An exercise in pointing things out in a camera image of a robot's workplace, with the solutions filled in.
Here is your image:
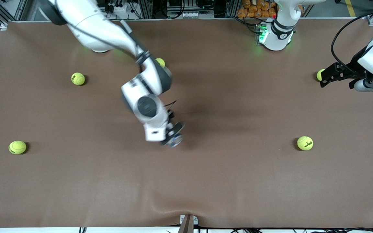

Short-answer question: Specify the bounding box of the silver metal bracket plate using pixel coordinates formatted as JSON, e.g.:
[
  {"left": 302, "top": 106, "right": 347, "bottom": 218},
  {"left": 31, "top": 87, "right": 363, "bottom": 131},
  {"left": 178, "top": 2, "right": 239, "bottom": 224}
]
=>
[{"left": 179, "top": 214, "right": 198, "bottom": 225}]

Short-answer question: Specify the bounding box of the orange packaged goods pile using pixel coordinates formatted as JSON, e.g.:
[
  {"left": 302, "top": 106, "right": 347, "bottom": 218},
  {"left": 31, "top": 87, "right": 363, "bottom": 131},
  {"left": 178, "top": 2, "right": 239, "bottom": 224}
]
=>
[{"left": 237, "top": 0, "right": 277, "bottom": 18}]

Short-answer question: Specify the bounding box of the yellow tennis ball Wilson print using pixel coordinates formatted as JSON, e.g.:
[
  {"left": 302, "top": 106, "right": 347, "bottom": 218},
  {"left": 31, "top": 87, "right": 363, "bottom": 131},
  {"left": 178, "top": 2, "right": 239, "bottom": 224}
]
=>
[{"left": 297, "top": 136, "right": 314, "bottom": 151}]

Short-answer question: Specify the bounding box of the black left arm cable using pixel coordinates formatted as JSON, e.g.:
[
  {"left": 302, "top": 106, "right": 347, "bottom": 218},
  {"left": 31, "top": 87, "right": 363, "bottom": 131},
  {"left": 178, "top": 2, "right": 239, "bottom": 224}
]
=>
[{"left": 331, "top": 8, "right": 373, "bottom": 75}]

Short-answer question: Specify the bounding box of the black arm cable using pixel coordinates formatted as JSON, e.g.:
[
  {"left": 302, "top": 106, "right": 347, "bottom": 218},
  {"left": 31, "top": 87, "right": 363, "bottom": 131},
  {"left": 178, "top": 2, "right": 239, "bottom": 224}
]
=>
[
  {"left": 120, "top": 19, "right": 178, "bottom": 110},
  {"left": 331, "top": 8, "right": 373, "bottom": 75}
]

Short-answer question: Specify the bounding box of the white power strip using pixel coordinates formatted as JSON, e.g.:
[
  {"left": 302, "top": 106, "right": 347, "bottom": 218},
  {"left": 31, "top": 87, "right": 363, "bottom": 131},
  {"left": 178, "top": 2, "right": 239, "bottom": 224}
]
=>
[{"left": 107, "top": 3, "right": 132, "bottom": 14}]

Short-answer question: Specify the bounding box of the white connector strip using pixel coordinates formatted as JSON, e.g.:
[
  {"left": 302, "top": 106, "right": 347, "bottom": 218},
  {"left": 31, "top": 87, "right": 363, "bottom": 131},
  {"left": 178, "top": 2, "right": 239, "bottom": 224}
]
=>
[{"left": 166, "top": 10, "right": 215, "bottom": 19}]

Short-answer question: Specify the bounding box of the brown table mat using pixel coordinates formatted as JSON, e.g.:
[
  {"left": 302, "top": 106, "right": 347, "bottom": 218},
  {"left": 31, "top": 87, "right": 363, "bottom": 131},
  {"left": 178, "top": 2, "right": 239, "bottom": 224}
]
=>
[{"left": 0, "top": 18, "right": 373, "bottom": 228}]

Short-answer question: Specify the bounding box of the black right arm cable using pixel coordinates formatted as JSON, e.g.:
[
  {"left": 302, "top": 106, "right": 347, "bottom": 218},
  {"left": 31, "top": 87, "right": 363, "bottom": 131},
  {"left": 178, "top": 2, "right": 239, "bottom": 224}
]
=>
[{"left": 120, "top": 19, "right": 178, "bottom": 110}]

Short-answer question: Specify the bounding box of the brown post bar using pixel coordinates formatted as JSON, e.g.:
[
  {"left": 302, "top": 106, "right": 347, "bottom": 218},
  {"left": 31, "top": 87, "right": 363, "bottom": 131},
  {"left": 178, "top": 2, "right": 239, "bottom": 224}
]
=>
[{"left": 177, "top": 215, "right": 194, "bottom": 233}]

